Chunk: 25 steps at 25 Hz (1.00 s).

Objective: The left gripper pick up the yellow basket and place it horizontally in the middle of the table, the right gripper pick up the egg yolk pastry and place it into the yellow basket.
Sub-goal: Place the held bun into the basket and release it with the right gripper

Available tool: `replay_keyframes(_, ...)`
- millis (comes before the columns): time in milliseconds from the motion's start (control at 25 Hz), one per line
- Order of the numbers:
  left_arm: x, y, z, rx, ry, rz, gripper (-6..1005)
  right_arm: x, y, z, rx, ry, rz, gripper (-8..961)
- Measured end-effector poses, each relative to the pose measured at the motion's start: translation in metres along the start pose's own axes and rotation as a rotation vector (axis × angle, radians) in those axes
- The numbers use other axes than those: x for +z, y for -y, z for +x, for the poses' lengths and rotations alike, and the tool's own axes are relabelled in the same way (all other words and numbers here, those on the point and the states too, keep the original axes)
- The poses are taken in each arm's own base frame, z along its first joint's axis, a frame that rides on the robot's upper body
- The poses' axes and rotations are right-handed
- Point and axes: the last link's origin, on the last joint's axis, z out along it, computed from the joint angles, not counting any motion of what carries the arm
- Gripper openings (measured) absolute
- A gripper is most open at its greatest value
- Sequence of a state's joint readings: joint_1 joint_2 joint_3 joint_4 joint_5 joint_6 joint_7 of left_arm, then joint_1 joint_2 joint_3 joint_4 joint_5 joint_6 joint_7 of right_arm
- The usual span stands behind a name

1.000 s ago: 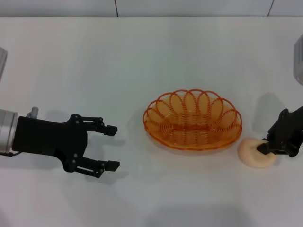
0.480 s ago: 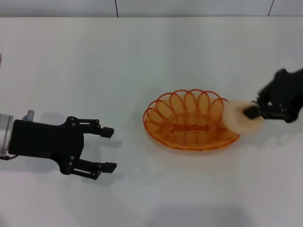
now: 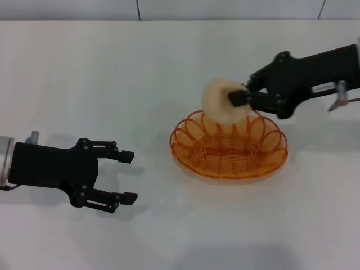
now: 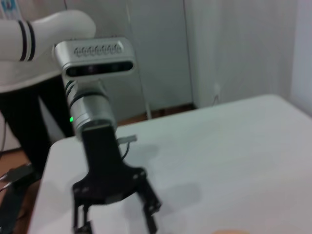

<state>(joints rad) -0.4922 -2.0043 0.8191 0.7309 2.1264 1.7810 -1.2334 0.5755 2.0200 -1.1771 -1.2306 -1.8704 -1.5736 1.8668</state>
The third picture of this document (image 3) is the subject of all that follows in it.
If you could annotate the pale round bread bun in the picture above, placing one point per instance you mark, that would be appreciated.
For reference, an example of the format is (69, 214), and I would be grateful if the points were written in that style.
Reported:
(219, 101)

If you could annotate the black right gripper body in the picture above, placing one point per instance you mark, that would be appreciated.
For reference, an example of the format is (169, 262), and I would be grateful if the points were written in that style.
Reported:
(298, 76)

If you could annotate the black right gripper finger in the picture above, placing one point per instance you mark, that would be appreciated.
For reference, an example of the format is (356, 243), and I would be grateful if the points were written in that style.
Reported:
(250, 85)
(239, 98)

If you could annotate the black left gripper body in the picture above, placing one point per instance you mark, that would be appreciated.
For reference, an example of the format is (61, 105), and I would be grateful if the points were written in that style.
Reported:
(53, 166)

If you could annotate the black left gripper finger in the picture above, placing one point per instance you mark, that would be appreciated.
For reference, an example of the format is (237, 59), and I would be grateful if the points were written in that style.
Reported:
(125, 157)
(129, 198)

